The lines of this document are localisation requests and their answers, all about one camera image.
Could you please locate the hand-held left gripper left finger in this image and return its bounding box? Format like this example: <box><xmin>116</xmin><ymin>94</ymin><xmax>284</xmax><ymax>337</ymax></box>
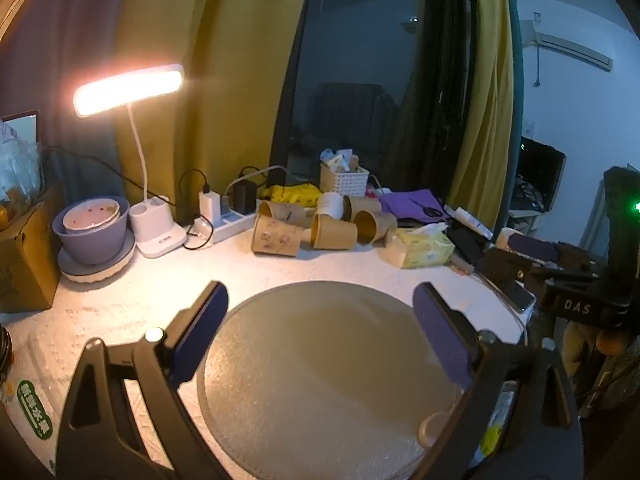
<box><xmin>55</xmin><ymin>281</ymin><xmax>229</xmax><ymax>480</ymax></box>

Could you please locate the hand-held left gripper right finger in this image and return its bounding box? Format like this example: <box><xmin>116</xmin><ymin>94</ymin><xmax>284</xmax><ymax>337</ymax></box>
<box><xmin>412</xmin><ymin>282</ymin><xmax>586</xmax><ymax>480</ymax></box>

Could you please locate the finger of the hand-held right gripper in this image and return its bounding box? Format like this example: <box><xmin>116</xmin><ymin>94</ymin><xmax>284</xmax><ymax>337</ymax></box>
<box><xmin>506</xmin><ymin>235</ymin><xmax>608</xmax><ymax>273</ymax></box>
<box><xmin>477</xmin><ymin>249</ymin><xmax>548</xmax><ymax>292</ymax></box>

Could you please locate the printed paper cup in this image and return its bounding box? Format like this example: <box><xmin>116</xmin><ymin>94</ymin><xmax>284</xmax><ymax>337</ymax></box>
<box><xmin>251</xmin><ymin>214</ymin><xmax>306</xmax><ymax>258</ymax></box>

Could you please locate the brown paper cup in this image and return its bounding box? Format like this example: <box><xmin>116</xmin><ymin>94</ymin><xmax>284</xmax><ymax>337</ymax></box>
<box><xmin>342</xmin><ymin>195</ymin><xmax>383</xmax><ymax>223</ymax></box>
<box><xmin>257</xmin><ymin>200</ymin><xmax>321</xmax><ymax>228</ymax></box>
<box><xmin>353</xmin><ymin>209</ymin><xmax>398</xmax><ymax>243</ymax></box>
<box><xmin>311</xmin><ymin>212</ymin><xmax>358</xmax><ymax>251</ymax></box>

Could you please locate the white paper cup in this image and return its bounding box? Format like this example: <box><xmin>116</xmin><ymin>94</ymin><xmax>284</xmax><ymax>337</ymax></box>
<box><xmin>317</xmin><ymin>191</ymin><xmax>346</xmax><ymax>221</ymax></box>

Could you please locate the smartphone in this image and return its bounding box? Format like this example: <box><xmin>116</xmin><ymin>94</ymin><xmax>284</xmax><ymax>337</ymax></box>
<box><xmin>505</xmin><ymin>282</ymin><xmax>537</xmax><ymax>315</ymax></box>

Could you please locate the black pouch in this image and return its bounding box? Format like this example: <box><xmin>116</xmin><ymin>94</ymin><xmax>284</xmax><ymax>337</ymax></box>
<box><xmin>445</xmin><ymin>227</ymin><xmax>496</xmax><ymax>267</ymax></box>

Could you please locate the white tube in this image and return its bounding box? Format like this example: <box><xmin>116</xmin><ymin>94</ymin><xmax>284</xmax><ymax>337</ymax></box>
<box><xmin>445</xmin><ymin>206</ymin><xmax>493</xmax><ymax>238</ymax></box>

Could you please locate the black laptop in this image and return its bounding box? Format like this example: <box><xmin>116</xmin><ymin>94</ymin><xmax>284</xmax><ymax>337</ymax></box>
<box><xmin>510</xmin><ymin>136</ymin><xmax>567</xmax><ymax>212</ymax></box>

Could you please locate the yellow tissue pack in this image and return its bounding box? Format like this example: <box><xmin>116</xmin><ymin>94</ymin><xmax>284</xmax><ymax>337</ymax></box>
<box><xmin>385</xmin><ymin>222</ymin><xmax>456</xmax><ymax>269</ymax></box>

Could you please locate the yellow printed packet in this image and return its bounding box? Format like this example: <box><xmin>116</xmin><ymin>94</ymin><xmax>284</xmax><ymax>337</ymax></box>
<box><xmin>480</xmin><ymin>380</ymin><xmax>521</xmax><ymax>461</ymax></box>

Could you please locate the white power strip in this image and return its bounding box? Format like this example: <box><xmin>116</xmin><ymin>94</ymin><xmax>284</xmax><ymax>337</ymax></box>
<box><xmin>192</xmin><ymin>210</ymin><xmax>261</xmax><ymax>245</ymax></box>

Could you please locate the purple cloth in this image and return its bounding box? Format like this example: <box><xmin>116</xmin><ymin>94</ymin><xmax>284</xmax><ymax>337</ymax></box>
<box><xmin>378</xmin><ymin>189</ymin><xmax>448</xmax><ymax>223</ymax></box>

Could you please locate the white round plate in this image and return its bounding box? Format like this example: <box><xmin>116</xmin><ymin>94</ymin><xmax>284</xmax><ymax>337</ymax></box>
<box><xmin>57</xmin><ymin>230</ymin><xmax>137</xmax><ymax>286</ymax></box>

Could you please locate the white charger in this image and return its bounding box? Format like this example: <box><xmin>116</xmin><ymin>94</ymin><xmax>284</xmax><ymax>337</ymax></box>
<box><xmin>199</xmin><ymin>191</ymin><xmax>223</xmax><ymax>226</ymax></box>

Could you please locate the round grey mat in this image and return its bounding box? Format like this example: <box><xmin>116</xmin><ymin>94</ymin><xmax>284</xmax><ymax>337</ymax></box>
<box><xmin>196</xmin><ymin>280</ymin><xmax>467</xmax><ymax>480</ymax></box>

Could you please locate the purple bowl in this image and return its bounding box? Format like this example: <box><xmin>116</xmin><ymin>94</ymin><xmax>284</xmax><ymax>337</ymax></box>
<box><xmin>51</xmin><ymin>195</ymin><xmax>132</xmax><ymax>266</ymax></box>

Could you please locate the black power adapter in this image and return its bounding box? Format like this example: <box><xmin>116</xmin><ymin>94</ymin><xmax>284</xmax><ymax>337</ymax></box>
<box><xmin>234</xmin><ymin>180</ymin><xmax>257</xmax><ymax>215</ymax></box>

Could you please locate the pink bowl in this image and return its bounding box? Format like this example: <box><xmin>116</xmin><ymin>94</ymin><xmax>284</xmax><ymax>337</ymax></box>
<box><xmin>62</xmin><ymin>199</ymin><xmax>121</xmax><ymax>233</ymax></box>

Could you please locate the yellow cloth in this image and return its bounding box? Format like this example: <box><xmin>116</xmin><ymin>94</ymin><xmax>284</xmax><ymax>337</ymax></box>
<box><xmin>262</xmin><ymin>183</ymin><xmax>323</xmax><ymax>208</ymax></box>

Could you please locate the yellow curtain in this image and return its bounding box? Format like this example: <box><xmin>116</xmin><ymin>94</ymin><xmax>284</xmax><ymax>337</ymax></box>
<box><xmin>447</xmin><ymin>0</ymin><xmax>516</xmax><ymax>217</ymax></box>
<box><xmin>115</xmin><ymin>0</ymin><xmax>316</xmax><ymax>211</ymax></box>

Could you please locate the white plastic basket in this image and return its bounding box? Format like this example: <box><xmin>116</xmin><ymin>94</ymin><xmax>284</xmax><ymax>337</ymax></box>
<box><xmin>320</xmin><ymin>147</ymin><xmax>370</xmax><ymax>197</ymax></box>

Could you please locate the cardboard box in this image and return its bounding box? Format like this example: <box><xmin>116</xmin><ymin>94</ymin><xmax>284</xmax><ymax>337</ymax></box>
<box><xmin>0</xmin><ymin>185</ymin><xmax>66</xmax><ymax>313</ymax></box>

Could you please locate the white air conditioner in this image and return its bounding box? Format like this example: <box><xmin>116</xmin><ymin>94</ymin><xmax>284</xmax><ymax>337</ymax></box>
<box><xmin>520</xmin><ymin>17</ymin><xmax>615</xmax><ymax>73</ymax></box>

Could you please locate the clear plastic bag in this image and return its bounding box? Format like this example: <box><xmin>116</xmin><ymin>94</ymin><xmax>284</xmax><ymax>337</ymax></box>
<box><xmin>0</xmin><ymin>140</ymin><xmax>43</xmax><ymax>211</ymax></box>

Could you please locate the dark glass window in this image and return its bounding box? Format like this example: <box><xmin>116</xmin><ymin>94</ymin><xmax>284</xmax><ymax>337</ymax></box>
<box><xmin>270</xmin><ymin>0</ymin><xmax>481</xmax><ymax>201</ymax></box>

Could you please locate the white desk lamp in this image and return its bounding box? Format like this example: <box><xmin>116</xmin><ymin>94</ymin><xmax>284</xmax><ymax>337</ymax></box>
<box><xmin>73</xmin><ymin>63</ymin><xmax>187</xmax><ymax>259</ymax></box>

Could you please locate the framed screen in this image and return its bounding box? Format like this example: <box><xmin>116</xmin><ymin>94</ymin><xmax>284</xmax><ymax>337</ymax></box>
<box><xmin>0</xmin><ymin>110</ymin><xmax>41</xmax><ymax>151</ymax></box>

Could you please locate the grey curtain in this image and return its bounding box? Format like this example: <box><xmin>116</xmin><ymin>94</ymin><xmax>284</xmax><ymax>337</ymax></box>
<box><xmin>0</xmin><ymin>0</ymin><xmax>132</xmax><ymax>211</ymax></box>

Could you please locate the black cable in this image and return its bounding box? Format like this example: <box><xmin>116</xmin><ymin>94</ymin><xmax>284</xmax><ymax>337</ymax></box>
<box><xmin>46</xmin><ymin>146</ymin><xmax>213</xmax><ymax>251</ymax></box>

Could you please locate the white cable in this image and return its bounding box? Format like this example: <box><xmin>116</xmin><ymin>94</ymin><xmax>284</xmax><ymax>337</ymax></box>
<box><xmin>225</xmin><ymin>165</ymin><xmax>282</xmax><ymax>197</ymax></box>

